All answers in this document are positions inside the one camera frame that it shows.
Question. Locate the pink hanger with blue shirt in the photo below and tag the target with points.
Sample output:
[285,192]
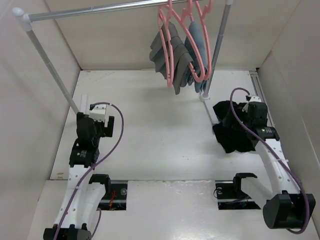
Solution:
[202,15]

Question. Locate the black t shirt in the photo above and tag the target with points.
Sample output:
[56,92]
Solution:
[228,132]

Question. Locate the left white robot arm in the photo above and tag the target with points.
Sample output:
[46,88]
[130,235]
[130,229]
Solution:
[85,189]

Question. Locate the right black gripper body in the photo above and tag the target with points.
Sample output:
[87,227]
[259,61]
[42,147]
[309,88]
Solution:
[247,120]

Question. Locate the aluminium rail on table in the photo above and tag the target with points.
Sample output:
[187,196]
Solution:
[260,93]

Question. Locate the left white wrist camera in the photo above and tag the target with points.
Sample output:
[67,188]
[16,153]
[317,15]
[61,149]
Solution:
[98,113]

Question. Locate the pink hanger with grey shirt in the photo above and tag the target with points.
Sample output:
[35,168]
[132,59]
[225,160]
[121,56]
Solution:
[187,12]

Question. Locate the blue t shirt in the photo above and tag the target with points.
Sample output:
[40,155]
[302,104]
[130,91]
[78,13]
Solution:
[198,38]

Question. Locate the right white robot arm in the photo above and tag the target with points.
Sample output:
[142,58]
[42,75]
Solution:
[286,205]

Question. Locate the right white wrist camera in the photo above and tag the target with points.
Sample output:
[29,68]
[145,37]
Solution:
[250,98]

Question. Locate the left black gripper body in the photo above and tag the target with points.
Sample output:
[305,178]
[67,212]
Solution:
[102,131]

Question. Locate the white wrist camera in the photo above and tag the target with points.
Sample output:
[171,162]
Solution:
[98,113]
[250,98]

